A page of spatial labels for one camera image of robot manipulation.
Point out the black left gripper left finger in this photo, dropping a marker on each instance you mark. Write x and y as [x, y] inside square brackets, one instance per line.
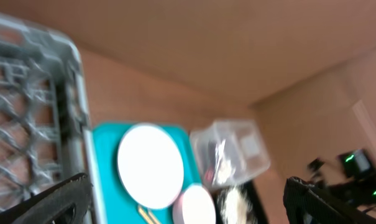
[66, 202]

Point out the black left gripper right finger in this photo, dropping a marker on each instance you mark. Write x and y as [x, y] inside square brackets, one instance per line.
[302, 200]

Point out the white napkin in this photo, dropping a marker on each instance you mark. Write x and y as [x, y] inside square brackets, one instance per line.
[229, 163]

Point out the red foil sauce packet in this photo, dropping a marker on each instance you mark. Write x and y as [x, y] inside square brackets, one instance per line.
[212, 162]

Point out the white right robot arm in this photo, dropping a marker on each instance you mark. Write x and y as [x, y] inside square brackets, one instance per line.
[360, 173]

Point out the black food waste tray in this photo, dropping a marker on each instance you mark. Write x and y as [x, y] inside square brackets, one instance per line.
[253, 197]

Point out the clear plastic waste bin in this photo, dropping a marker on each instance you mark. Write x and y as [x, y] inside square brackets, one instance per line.
[254, 155]

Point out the teal plastic tray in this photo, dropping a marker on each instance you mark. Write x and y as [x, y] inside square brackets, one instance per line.
[119, 207]

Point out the pile of white rice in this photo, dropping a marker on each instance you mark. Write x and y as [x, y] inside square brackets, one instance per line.
[235, 207]

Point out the grey plastic dish rack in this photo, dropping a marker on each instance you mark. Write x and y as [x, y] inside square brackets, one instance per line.
[45, 130]

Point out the wooden chopstick left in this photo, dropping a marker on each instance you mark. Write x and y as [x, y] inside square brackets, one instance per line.
[144, 215]

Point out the wooden chopstick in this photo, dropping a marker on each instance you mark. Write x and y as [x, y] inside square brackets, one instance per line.
[153, 218]
[144, 215]

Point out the wooden chopstick right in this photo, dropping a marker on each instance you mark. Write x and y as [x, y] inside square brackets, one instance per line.
[153, 218]

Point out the large white plate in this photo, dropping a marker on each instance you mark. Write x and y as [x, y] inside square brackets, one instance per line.
[150, 166]

